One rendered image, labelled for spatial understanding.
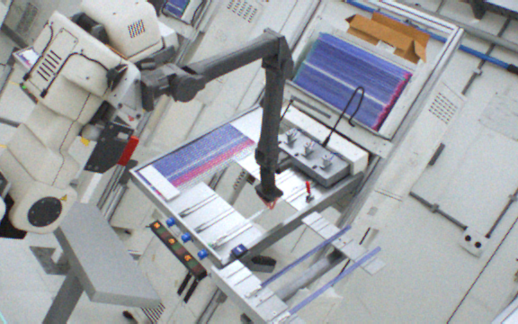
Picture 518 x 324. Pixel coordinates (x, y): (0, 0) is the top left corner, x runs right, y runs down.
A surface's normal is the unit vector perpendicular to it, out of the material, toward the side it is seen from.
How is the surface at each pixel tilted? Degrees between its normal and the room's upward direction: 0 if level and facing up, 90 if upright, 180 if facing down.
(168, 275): 90
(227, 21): 90
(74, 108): 90
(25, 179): 82
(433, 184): 90
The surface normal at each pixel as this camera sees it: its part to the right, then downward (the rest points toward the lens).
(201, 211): -0.08, -0.75
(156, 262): -0.61, -0.21
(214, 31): 0.62, 0.47
